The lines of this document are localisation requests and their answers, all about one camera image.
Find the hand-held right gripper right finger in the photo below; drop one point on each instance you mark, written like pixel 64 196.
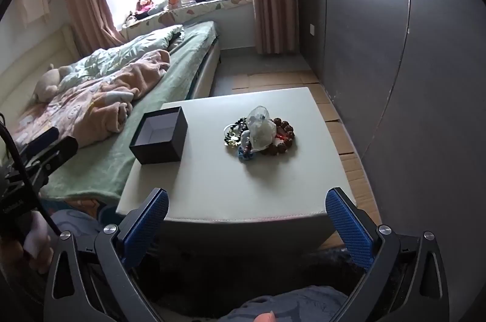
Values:
pixel 349 227

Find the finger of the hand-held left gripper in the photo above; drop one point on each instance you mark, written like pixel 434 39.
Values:
pixel 60 151
pixel 43 137

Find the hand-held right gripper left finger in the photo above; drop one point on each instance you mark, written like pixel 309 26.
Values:
pixel 146 227

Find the black jewelry box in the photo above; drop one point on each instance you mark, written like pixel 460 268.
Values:
pixel 159 147

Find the clear plastic bag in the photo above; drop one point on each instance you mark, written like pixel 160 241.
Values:
pixel 262 128

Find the person's left hand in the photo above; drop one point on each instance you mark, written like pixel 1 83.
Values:
pixel 38 236

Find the person's right hand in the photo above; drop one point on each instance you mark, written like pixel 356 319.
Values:
pixel 265 317

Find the beige plush toy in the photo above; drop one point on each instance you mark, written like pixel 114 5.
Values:
pixel 47 82

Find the pink fleece blanket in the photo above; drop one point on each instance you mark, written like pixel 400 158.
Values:
pixel 98 97

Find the cream padded headboard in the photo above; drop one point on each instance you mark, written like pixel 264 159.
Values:
pixel 34 56

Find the grey blue pants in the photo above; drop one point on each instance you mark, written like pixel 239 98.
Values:
pixel 296 303

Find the white leather low table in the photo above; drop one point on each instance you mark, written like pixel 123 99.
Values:
pixel 235 189

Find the light green quilt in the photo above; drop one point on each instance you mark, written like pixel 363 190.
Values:
pixel 125 48

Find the green bedsheet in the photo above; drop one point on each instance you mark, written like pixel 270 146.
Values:
pixel 163 78

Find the white bed base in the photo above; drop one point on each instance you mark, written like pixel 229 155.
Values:
pixel 207 71

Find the grey wardrobe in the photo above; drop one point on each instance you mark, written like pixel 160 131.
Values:
pixel 379 40

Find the printed window seat cushion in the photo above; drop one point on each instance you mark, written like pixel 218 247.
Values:
pixel 197 8

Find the white wall socket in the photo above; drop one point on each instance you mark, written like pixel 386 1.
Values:
pixel 312 29

